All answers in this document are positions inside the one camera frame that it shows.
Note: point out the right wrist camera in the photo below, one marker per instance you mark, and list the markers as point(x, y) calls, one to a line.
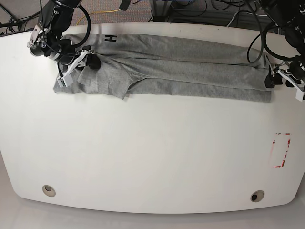
point(65, 81)

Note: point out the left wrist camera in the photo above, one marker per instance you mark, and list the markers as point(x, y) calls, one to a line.
point(300, 95)

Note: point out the right table grommet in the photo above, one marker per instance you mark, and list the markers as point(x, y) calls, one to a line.
point(257, 196)

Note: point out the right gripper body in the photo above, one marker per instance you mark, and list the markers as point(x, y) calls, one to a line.
point(67, 55)

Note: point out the left table grommet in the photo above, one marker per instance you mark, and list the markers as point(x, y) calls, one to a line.
point(49, 191)

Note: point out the table grommet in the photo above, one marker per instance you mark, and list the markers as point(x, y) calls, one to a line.
point(49, 191)
point(257, 196)

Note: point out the grey t-shirt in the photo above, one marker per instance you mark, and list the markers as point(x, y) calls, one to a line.
point(150, 64)

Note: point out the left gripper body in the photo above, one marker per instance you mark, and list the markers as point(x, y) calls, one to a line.
point(292, 72)

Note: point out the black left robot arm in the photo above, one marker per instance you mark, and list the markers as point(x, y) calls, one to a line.
point(289, 15)

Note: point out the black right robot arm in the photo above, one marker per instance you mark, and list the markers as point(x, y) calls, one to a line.
point(56, 16)

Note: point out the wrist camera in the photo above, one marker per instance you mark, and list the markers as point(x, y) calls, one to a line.
point(300, 95)
point(65, 81)

